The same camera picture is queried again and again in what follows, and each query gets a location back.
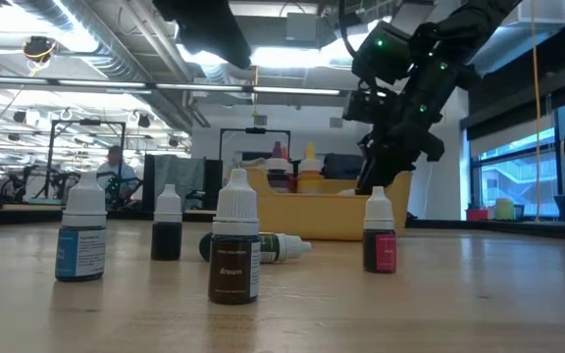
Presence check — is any small blue-label dropper bottle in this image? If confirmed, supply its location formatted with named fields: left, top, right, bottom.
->
left=55, top=171, right=109, bottom=283

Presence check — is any black-framed whiteboard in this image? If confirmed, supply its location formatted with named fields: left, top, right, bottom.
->
left=219, top=126, right=292, bottom=171

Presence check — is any black equipment case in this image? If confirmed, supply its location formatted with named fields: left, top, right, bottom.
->
left=324, top=152, right=365, bottom=181

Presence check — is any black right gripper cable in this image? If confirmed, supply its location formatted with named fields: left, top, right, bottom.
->
left=337, top=0, right=380, bottom=97

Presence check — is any small green dropper bottle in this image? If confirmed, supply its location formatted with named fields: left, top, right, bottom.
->
left=198, top=231, right=312, bottom=266

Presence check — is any person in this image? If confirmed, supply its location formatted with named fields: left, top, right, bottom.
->
left=95, top=144, right=139, bottom=207

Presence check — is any green container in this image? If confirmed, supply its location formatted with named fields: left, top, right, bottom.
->
left=494, top=197, right=517, bottom=221

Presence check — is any grey cloth cover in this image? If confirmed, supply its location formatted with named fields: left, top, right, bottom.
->
left=142, top=154, right=223, bottom=212

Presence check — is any black metal frame stand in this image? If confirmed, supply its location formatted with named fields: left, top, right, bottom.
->
left=46, top=119, right=128, bottom=200

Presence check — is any yellow plastic bin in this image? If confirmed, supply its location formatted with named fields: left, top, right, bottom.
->
left=247, top=169, right=414, bottom=241

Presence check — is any large violet food coloring bottle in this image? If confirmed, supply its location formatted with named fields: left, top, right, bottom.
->
left=266, top=141, right=291, bottom=193

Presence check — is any yellow cable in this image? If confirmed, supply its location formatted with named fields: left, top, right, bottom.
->
left=530, top=0, right=543, bottom=223

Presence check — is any small brown dropper bottle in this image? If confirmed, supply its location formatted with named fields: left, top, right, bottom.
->
left=207, top=169, right=262, bottom=306

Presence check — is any small black dropper bottle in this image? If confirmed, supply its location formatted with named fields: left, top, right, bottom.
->
left=150, top=183, right=183, bottom=262

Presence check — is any large yellow food coloring bottle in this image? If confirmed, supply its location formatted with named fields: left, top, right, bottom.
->
left=296, top=142, right=327, bottom=194

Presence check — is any small pink-label dropper bottle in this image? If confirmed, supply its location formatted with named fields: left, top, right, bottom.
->
left=362, top=185, right=398, bottom=275

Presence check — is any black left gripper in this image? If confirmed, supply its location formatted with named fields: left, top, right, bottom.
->
left=152, top=0, right=253, bottom=71

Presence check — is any black aluminium table frame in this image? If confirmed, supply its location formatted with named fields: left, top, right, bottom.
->
left=0, top=203, right=565, bottom=241

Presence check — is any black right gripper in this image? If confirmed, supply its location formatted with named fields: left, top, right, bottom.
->
left=355, top=56, right=463, bottom=196

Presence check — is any long ceiling light strip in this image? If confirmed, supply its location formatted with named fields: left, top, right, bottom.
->
left=0, top=74, right=342, bottom=97

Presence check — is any grey ceiling box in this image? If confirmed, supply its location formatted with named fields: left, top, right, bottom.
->
left=285, top=12, right=319, bottom=43

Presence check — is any black ceiling-hung device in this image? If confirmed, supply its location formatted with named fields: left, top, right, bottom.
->
left=22, top=34, right=58, bottom=65

